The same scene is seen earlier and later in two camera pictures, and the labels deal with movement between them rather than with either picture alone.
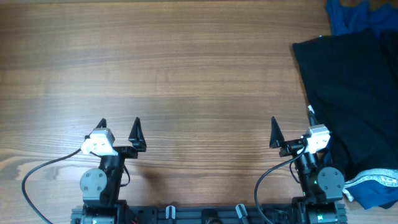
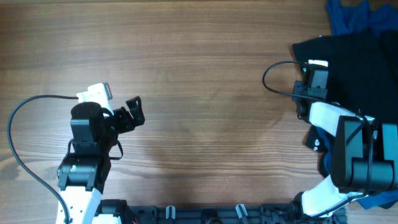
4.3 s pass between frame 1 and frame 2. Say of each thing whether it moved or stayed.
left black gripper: moved
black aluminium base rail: stayed
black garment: stayed
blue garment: stayed
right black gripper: moved
